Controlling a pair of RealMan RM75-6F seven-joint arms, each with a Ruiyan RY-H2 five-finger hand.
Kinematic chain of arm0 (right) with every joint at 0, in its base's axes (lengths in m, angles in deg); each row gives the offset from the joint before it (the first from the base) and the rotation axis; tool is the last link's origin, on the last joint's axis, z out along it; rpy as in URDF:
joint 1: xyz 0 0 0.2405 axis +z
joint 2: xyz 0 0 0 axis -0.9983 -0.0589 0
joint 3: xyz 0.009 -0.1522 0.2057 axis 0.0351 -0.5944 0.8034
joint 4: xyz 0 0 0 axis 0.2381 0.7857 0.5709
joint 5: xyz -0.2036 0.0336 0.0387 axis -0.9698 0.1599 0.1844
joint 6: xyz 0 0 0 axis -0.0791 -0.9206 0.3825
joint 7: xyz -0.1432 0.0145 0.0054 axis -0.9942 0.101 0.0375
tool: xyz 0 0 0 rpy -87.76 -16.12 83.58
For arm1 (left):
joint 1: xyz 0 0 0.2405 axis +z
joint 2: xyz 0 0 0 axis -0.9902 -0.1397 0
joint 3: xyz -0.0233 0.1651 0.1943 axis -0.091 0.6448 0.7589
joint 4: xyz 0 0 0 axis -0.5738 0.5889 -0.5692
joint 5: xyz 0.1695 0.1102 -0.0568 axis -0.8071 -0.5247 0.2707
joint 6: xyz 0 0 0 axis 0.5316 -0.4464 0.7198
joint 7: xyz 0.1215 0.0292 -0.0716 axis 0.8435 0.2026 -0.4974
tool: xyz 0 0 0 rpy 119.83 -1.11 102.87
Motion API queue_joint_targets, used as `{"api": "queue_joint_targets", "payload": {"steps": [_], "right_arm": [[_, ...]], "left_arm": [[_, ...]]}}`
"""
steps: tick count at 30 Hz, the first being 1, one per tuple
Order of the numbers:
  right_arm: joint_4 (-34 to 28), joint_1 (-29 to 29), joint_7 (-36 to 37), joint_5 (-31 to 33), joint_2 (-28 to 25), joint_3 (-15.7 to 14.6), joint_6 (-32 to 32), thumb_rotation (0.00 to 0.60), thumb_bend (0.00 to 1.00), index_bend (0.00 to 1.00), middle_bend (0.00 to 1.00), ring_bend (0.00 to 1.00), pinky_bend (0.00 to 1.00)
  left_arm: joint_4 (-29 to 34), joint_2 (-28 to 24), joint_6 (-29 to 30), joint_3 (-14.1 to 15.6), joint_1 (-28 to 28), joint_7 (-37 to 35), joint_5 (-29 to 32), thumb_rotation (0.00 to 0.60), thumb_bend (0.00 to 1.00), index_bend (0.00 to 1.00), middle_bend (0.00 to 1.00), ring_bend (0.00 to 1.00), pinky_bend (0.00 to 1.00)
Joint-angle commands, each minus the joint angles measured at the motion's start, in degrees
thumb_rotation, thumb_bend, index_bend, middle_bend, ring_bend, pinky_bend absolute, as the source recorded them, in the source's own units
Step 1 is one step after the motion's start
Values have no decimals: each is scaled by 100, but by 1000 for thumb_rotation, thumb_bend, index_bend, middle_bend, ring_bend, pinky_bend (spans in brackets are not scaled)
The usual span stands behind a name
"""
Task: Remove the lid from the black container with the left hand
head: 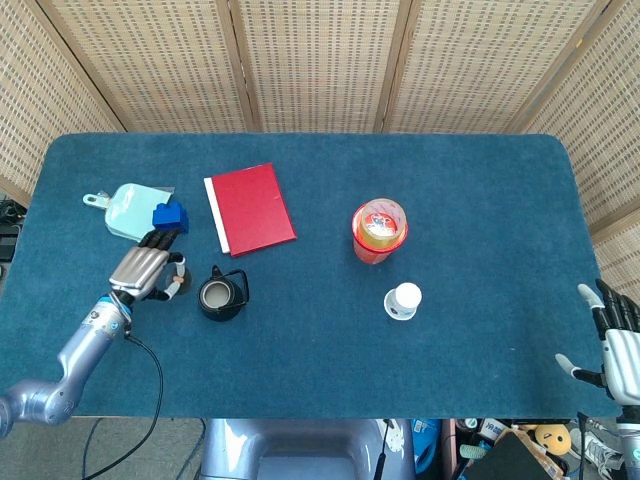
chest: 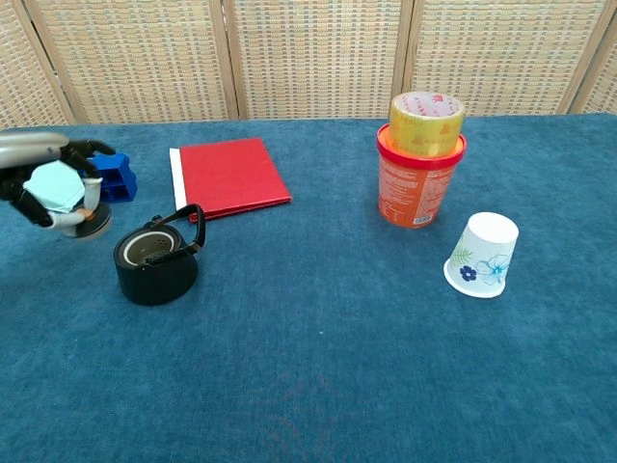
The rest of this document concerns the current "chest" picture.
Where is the white floral paper cup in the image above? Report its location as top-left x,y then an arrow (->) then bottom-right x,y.
443,211 -> 521,299

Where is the black round device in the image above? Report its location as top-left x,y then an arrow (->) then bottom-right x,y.
113,203 -> 207,307

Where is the red hardcover book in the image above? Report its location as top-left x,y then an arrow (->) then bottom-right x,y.
169,137 -> 293,224

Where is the yellow packing tape roll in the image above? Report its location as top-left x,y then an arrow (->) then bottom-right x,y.
389,91 -> 467,157

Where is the blue carpet table mat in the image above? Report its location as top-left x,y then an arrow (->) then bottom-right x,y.
0,112 -> 617,463

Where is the orange paper noodle cup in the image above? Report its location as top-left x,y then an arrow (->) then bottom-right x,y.
376,123 -> 468,230

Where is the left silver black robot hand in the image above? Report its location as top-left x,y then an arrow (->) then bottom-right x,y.
0,132 -> 118,238

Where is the woven folding screen panel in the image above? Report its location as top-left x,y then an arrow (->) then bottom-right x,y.
21,0 -> 240,124
402,0 -> 617,117
571,0 -> 617,116
0,0 -> 76,130
221,0 -> 416,121

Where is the blue plastic building block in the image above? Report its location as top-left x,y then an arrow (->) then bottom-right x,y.
79,152 -> 139,203

